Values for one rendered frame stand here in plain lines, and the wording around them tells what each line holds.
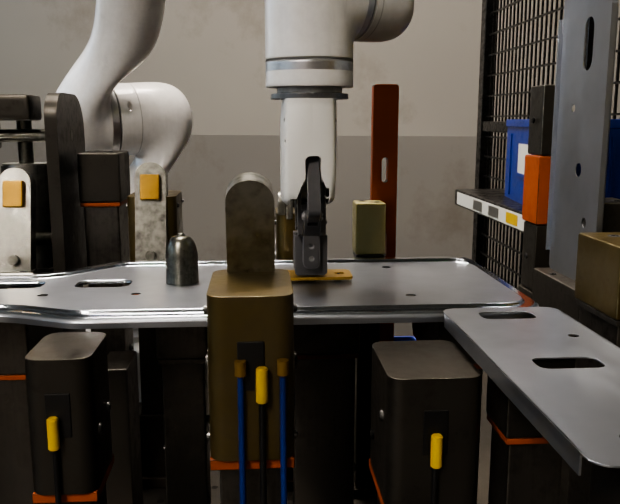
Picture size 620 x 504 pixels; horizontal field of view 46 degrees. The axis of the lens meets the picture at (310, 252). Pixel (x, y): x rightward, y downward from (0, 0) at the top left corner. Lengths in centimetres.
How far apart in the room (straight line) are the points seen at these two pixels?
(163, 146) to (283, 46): 60
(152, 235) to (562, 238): 46
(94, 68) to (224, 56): 192
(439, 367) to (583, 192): 28
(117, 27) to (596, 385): 87
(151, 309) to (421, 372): 24
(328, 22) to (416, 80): 219
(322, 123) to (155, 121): 61
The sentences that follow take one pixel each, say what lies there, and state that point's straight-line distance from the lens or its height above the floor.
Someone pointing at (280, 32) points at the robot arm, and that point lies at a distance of 69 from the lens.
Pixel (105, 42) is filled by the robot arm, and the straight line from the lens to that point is 117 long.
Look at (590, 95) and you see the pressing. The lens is 75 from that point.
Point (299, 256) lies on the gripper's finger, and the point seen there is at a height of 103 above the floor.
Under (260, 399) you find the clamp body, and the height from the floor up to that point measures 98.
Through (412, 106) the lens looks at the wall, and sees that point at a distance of 286.
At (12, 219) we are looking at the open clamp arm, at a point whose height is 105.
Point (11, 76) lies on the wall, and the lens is 359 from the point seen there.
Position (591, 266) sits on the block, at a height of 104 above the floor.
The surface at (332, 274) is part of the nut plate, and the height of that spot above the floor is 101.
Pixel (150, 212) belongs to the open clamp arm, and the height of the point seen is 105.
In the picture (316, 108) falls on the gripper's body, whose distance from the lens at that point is 67.
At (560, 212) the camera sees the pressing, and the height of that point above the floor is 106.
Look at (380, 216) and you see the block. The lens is 84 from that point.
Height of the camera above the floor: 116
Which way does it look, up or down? 10 degrees down
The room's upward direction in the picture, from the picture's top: straight up
